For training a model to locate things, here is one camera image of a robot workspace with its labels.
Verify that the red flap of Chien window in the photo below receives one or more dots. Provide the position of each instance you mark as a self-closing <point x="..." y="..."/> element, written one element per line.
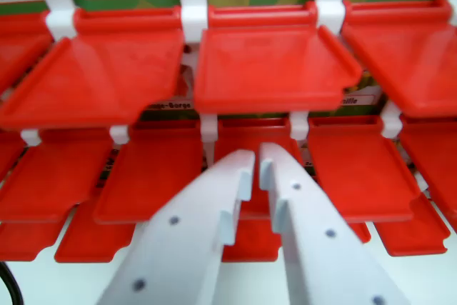
<point x="18" y="44"/>

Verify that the red flap of Lion window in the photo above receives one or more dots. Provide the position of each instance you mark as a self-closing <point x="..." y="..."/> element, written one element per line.
<point x="410" y="58"/>

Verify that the red flap of Vache window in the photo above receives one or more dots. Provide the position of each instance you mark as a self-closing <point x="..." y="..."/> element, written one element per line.
<point x="267" y="69"/>

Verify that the red flap of Chat window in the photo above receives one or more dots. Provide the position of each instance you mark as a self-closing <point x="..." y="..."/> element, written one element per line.
<point x="107" y="76"/>

